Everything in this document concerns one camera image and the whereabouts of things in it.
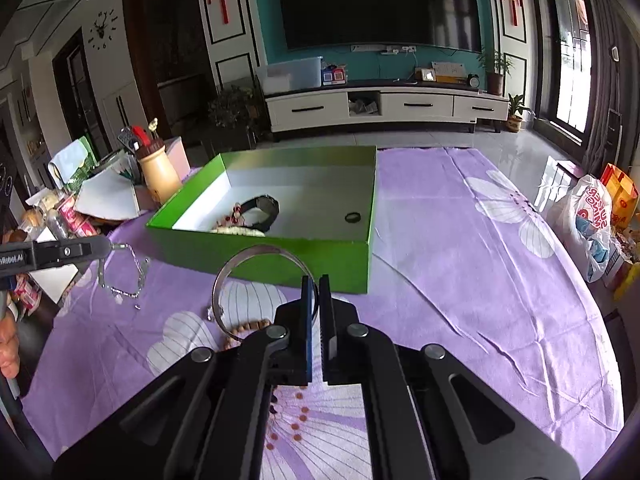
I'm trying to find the green jade charm bracelet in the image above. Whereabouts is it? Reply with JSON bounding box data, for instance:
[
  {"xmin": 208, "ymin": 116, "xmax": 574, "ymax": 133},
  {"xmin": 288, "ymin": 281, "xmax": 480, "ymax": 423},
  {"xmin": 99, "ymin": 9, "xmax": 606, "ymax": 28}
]
[{"xmin": 95, "ymin": 242, "xmax": 151, "ymax": 311}]

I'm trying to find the silver bangle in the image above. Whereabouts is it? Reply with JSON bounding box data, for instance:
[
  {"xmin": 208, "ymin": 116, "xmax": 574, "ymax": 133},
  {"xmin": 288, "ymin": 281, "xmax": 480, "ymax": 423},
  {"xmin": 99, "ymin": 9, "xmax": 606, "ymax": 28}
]
[{"xmin": 206, "ymin": 244, "xmax": 319, "ymax": 341}]

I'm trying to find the gold white flower brooch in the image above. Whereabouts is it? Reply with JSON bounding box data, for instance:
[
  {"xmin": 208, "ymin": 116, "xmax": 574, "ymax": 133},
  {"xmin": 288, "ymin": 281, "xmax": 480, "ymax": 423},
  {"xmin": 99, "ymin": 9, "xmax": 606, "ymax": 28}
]
[{"xmin": 212, "ymin": 226, "xmax": 266, "ymax": 237}]

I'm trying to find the red pink bead bracelet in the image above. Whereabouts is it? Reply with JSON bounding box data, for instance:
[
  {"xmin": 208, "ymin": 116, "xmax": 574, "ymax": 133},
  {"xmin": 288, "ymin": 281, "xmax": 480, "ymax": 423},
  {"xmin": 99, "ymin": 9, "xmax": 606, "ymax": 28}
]
[{"xmin": 219, "ymin": 201, "xmax": 246, "ymax": 231}]

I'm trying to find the left human hand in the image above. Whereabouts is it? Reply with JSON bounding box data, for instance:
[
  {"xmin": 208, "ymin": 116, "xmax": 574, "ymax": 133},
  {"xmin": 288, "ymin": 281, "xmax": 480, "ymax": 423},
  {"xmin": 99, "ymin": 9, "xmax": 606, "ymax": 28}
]
[{"xmin": 0, "ymin": 312, "xmax": 20, "ymax": 379}]

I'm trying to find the white paper sheet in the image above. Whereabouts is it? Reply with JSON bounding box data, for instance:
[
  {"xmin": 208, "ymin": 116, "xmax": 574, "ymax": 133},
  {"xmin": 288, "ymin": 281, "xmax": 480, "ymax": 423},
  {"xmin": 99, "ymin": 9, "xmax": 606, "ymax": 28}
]
[{"xmin": 75, "ymin": 169, "xmax": 140, "ymax": 221}]

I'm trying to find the green cardboard box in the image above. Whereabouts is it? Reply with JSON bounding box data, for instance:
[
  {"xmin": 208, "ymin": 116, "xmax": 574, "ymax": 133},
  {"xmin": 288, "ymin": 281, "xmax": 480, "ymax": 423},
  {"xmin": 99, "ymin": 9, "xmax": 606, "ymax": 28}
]
[{"xmin": 146, "ymin": 146, "xmax": 378, "ymax": 294}]

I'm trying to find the black remote control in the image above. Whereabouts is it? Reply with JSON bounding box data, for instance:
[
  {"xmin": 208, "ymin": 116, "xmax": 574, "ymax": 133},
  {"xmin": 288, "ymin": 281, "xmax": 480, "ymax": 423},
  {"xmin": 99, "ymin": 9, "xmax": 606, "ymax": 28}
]
[{"xmin": 117, "ymin": 127, "xmax": 140, "ymax": 154}]

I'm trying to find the yellow bear bottle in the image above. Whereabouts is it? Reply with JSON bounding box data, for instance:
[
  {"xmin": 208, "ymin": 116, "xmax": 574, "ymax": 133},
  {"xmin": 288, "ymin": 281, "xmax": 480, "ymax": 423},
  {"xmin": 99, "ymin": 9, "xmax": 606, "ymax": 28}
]
[{"xmin": 136, "ymin": 139, "xmax": 182, "ymax": 205}]

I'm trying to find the black wrist watch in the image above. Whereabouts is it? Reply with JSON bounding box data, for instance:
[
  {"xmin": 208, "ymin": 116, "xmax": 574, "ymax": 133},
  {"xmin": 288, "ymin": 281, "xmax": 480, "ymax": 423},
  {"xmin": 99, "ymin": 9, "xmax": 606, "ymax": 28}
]
[{"xmin": 240, "ymin": 194, "xmax": 280, "ymax": 233}]

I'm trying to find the purple floral tablecloth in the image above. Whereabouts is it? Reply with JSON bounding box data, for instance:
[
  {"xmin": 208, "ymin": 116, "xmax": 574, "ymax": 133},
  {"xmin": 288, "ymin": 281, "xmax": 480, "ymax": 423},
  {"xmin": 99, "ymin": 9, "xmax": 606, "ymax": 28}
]
[{"xmin": 23, "ymin": 148, "xmax": 624, "ymax": 472}]

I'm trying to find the white TV cabinet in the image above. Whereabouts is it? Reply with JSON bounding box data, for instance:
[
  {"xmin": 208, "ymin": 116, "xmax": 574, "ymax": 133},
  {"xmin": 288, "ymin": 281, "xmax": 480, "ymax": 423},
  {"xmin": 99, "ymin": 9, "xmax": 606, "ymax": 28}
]
[{"xmin": 266, "ymin": 86, "xmax": 509, "ymax": 132}]

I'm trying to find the dark leafy floor plant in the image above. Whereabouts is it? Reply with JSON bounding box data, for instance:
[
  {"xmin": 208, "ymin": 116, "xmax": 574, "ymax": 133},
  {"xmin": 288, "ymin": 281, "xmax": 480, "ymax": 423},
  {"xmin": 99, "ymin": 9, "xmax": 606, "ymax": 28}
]
[{"xmin": 201, "ymin": 84, "xmax": 265, "ymax": 158}]

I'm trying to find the clear storage bin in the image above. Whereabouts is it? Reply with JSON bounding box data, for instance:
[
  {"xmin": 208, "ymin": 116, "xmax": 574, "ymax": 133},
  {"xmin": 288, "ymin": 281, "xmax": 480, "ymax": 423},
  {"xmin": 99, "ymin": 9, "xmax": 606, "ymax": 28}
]
[{"xmin": 257, "ymin": 56, "xmax": 323, "ymax": 96}]

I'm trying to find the white red plastic bag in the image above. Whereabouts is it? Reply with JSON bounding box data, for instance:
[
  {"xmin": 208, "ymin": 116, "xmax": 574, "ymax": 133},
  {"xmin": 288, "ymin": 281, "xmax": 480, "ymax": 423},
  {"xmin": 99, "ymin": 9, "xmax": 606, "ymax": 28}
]
[{"xmin": 546, "ymin": 174, "xmax": 624, "ymax": 288}]

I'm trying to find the small potted plant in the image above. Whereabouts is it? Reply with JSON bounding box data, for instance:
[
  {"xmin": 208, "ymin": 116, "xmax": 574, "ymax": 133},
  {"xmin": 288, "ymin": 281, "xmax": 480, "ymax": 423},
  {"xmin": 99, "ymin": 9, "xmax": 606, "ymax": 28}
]
[{"xmin": 506, "ymin": 94, "xmax": 529, "ymax": 132}]

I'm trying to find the orange yellow bag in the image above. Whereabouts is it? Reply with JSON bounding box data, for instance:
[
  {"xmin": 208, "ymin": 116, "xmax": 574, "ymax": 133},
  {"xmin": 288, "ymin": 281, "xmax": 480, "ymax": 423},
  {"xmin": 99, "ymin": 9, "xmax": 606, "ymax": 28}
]
[{"xmin": 600, "ymin": 164, "xmax": 639, "ymax": 230}]

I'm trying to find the potted green plant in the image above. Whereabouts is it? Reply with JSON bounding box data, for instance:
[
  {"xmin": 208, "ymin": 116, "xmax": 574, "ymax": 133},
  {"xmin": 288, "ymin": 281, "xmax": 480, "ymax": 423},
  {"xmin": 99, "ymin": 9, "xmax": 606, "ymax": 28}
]
[{"xmin": 477, "ymin": 49, "xmax": 513, "ymax": 96}]

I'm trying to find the grey curtain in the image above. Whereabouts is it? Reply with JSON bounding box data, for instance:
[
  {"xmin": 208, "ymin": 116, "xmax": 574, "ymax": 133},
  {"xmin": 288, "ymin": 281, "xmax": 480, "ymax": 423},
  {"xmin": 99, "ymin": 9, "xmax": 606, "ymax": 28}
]
[{"xmin": 582, "ymin": 0, "xmax": 639, "ymax": 172}]

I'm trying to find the black television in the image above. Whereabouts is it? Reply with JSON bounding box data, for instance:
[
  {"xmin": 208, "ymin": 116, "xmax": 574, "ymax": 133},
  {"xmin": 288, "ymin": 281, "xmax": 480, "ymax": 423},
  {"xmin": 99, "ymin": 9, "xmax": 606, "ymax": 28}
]
[{"xmin": 280, "ymin": 0, "xmax": 482, "ymax": 52}]

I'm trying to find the light wooden bead bracelet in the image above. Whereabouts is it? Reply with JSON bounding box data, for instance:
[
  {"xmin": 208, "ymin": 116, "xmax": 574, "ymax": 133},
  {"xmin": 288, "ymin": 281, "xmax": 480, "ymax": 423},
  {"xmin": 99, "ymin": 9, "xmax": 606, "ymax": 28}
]
[{"xmin": 221, "ymin": 318, "xmax": 274, "ymax": 352}]

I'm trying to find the antler wall clock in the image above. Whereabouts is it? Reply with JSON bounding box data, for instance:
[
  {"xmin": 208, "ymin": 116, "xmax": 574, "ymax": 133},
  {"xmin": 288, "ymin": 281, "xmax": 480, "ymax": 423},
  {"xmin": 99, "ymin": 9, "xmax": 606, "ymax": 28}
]
[{"xmin": 87, "ymin": 8, "xmax": 119, "ymax": 51}]

